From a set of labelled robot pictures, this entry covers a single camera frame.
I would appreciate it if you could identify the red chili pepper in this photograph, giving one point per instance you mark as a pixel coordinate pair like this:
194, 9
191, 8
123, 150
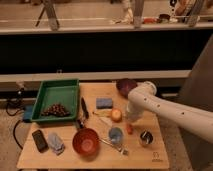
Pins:
129, 128

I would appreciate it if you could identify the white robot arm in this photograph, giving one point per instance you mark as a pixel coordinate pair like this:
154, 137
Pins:
143, 97

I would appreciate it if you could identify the purple bowl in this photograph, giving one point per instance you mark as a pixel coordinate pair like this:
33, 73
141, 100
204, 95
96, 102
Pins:
125, 85

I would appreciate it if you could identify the blue sponge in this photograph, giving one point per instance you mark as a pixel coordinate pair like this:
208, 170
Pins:
104, 103

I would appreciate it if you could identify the wooden spatula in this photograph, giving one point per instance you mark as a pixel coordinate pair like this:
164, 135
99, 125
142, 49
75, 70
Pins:
104, 119

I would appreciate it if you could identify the yellow round fruit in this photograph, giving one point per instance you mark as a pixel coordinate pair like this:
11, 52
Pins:
116, 115

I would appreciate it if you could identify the green plastic tray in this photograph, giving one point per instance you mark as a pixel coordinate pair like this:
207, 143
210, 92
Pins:
56, 93

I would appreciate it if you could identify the light blue cup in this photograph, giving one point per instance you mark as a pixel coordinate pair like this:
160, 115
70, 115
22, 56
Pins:
115, 135

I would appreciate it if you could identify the orange-red bowl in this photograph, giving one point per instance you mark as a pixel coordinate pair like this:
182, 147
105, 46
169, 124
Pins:
86, 142

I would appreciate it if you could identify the small metal cup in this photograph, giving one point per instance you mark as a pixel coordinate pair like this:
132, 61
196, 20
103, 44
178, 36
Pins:
146, 138

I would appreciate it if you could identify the metal spoon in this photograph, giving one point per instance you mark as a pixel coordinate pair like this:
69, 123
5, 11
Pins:
121, 150

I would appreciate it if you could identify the crumpled blue cloth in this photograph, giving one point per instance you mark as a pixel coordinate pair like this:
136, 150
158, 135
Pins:
55, 143

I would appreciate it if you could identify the blue power box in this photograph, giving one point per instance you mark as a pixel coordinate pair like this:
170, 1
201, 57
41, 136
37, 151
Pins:
27, 114

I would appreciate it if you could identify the black rectangular phone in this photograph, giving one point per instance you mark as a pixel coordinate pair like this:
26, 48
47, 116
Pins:
40, 141

